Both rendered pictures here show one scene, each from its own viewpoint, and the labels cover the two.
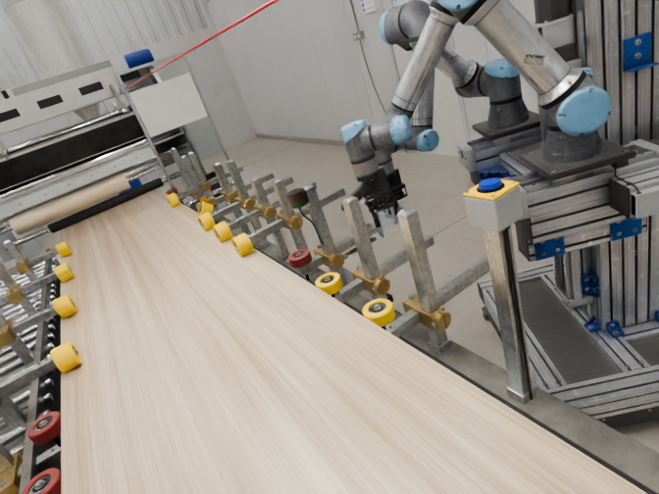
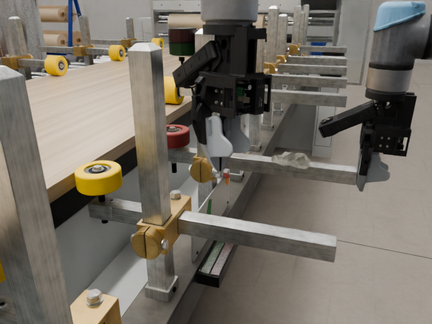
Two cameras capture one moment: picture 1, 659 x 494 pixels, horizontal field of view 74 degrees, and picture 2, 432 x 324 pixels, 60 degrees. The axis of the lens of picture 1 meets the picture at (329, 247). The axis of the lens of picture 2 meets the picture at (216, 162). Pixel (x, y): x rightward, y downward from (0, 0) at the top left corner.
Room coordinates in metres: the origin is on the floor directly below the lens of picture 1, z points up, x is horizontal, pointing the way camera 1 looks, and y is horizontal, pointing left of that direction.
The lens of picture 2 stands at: (0.85, -0.52, 1.17)
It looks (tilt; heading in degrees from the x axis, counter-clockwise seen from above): 23 degrees down; 42
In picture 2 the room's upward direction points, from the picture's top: straight up
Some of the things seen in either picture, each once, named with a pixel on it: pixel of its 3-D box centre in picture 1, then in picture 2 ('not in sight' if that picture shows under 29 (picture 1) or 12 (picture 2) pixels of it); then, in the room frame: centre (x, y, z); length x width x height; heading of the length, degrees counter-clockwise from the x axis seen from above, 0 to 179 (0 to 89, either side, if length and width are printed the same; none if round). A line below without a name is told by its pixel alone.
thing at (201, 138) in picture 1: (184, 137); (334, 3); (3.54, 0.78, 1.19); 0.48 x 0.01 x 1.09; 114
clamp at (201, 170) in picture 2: (329, 257); (209, 161); (1.42, 0.02, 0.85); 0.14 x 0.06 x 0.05; 24
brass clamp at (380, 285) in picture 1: (371, 280); (163, 224); (1.20, -0.09, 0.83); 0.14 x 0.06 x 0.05; 24
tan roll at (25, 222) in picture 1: (101, 190); (240, 22); (3.33, 1.47, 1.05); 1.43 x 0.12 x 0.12; 114
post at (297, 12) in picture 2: (206, 187); (294, 51); (2.77, 0.62, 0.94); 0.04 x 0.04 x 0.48; 24
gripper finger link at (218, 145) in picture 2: (384, 223); (219, 146); (1.23, -0.19, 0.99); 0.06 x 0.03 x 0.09; 84
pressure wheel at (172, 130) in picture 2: (303, 267); (173, 150); (1.40, 0.11, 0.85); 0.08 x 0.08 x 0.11
